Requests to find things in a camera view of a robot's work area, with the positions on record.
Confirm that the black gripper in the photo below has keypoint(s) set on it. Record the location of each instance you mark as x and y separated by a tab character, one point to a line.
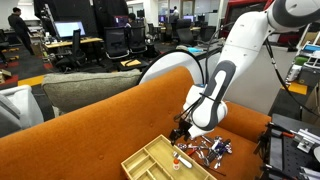
181	130

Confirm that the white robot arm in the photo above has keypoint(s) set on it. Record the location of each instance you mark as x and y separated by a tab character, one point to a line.
246	40

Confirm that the wooden compartment tray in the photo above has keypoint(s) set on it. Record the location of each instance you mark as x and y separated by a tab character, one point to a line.
153	153

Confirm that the blue tray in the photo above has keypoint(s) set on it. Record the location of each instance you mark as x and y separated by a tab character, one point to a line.
311	49

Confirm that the steel spoon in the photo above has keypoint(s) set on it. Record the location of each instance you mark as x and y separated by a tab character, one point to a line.
207	139
217	164
182	146

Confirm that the small orange capped bottle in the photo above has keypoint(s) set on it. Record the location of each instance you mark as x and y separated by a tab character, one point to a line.
176	165

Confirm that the steel cutlery piece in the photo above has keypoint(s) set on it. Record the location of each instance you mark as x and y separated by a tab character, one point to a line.
205	158

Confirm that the white round reflector disc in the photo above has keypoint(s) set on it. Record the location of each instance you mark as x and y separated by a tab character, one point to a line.
166	65

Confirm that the orange fabric sofa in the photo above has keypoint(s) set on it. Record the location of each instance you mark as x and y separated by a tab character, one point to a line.
100	133

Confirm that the black low table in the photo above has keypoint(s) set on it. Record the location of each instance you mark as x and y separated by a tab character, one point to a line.
133	68

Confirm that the yellow pad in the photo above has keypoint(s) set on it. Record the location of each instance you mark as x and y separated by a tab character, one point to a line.
130	62

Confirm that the blue cloth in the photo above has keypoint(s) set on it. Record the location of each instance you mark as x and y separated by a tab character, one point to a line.
195	50

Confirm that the grey fabric cushion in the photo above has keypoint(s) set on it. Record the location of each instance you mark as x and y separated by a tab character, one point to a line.
90	90

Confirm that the black orange toggle clamp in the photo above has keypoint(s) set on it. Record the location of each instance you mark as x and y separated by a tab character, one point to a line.
283	134

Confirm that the black perforated mounting board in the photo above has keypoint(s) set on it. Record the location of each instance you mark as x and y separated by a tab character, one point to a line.
286	156

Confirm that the small blue lit monitor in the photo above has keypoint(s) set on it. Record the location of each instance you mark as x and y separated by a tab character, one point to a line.
188	18

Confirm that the dark haired seated person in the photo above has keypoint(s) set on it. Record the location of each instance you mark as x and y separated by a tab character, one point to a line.
132	20

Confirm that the person in white shirt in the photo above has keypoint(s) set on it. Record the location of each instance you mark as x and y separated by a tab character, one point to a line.
175	11

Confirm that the purple lit monitor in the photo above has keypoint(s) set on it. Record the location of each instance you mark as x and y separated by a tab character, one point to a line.
121	21

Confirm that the white bottle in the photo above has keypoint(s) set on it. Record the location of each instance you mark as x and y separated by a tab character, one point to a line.
293	73

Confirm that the wooden desk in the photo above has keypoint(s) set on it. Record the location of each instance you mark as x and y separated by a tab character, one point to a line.
83	41

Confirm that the black partition panel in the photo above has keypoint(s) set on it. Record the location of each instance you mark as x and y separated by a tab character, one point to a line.
110	10
73	11

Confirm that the grey equipment box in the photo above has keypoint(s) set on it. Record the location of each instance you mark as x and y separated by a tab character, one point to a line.
308	77

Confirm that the green object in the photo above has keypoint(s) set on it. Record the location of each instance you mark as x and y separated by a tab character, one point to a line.
301	60

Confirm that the lit computer monitor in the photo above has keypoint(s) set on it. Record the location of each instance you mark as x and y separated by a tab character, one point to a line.
68	29

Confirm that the cardboard box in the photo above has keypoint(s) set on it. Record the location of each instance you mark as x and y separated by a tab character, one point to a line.
5	76

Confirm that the person in dark jacket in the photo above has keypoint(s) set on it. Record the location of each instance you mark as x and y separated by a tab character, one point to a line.
20	26

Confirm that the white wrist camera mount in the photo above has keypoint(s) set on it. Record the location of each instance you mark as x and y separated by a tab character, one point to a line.
195	132

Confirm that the silver metal bracket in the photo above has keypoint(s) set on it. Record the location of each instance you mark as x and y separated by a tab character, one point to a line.
305	141

